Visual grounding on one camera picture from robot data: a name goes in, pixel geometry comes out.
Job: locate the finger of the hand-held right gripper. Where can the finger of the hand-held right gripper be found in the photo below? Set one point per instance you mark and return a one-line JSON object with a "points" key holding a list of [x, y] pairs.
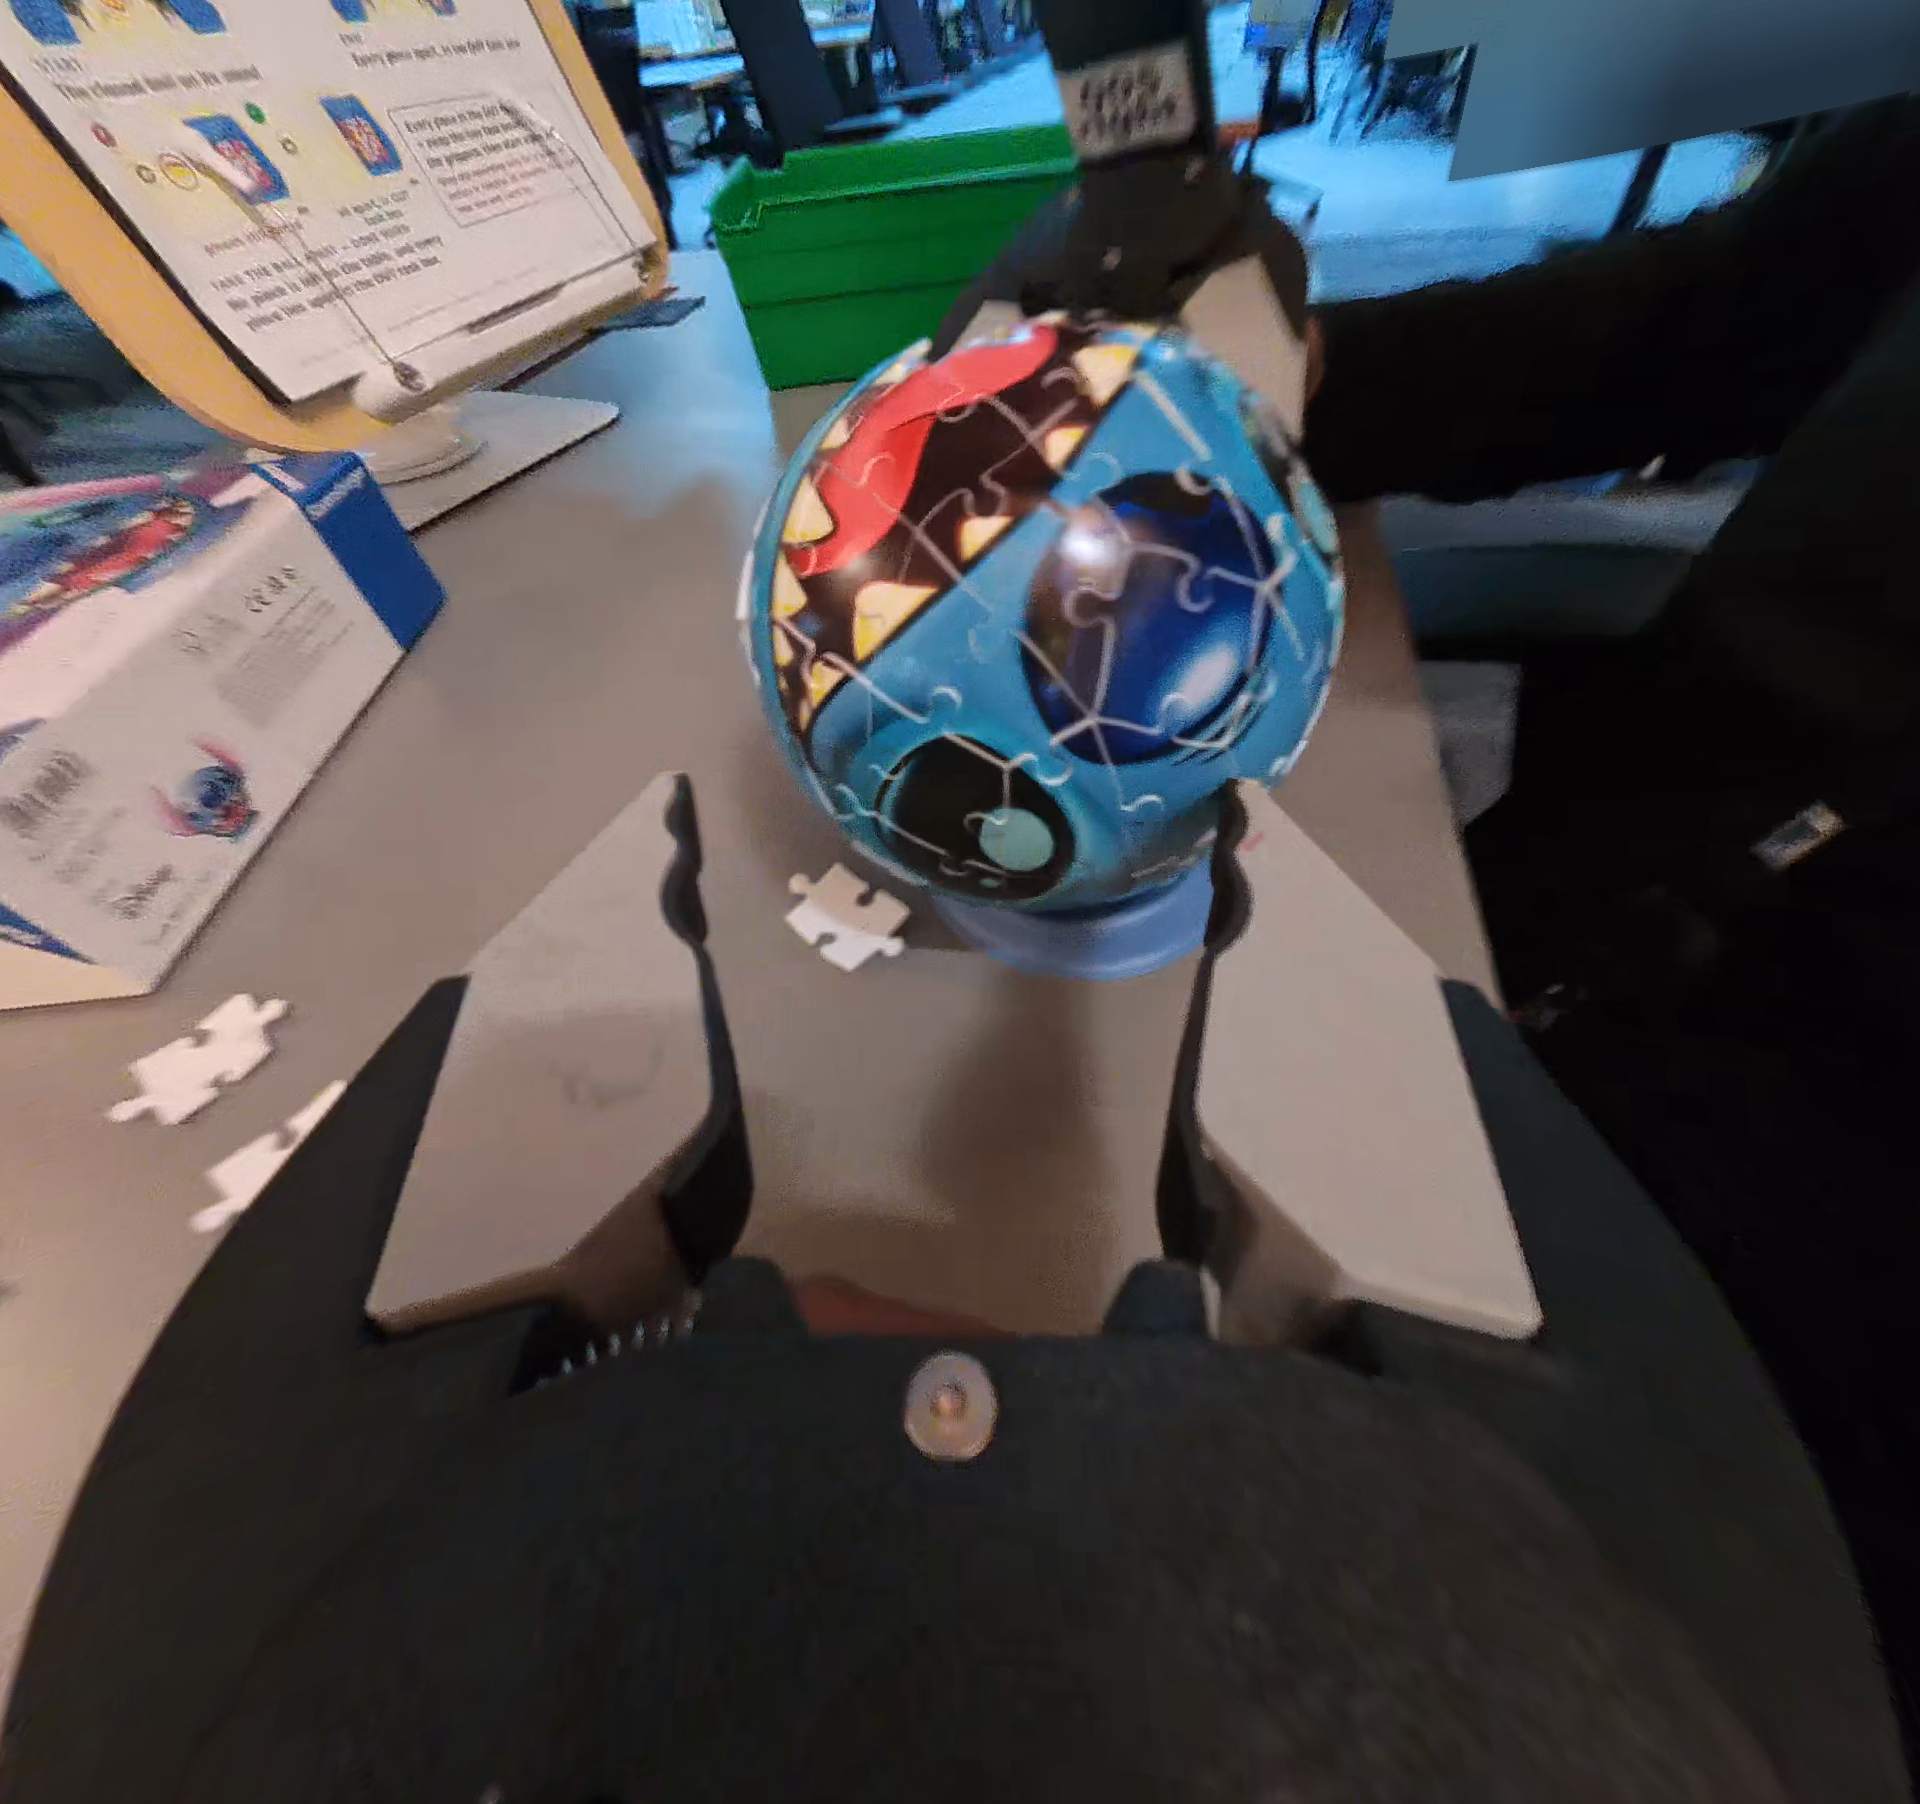
{"points": [[1254, 319], [1009, 277]]}

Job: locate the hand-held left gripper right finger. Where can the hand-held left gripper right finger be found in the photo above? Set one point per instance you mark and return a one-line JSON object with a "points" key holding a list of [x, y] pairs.
{"points": [[1351, 1129]]}

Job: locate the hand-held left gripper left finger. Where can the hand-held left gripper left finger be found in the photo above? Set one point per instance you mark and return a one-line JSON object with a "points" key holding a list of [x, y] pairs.
{"points": [[570, 1083]]}

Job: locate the printed instruction sheet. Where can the printed instruction sheet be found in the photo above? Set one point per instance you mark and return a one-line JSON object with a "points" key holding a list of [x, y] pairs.
{"points": [[300, 108]]}

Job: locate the blue round ball stand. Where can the blue round ball stand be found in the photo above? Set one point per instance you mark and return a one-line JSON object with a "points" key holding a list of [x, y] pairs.
{"points": [[1082, 943]]}

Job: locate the cartoon puzzle box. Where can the cartoon puzzle box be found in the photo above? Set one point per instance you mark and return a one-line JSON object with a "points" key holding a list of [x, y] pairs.
{"points": [[165, 694]]}

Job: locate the office desk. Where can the office desk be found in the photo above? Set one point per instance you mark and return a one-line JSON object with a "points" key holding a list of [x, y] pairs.
{"points": [[705, 65]]}

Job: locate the blue cartoon puzzle ball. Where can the blue cartoon puzzle ball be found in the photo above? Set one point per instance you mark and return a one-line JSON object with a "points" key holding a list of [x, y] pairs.
{"points": [[1035, 603]]}

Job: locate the green plastic bin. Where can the green plastic bin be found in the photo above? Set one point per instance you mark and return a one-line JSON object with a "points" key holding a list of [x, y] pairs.
{"points": [[872, 259]]}

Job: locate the black office chair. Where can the black office chair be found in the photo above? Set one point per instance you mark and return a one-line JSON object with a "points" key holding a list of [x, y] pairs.
{"points": [[788, 49], [909, 20]]}

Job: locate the white puzzle piece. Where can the white puzzle piece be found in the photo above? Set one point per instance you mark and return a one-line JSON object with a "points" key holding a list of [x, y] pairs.
{"points": [[849, 918], [203, 1057], [263, 1159]]}

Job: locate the person's right forearm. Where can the person's right forearm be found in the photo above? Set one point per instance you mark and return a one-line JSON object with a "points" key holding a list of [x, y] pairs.
{"points": [[1575, 349]]}

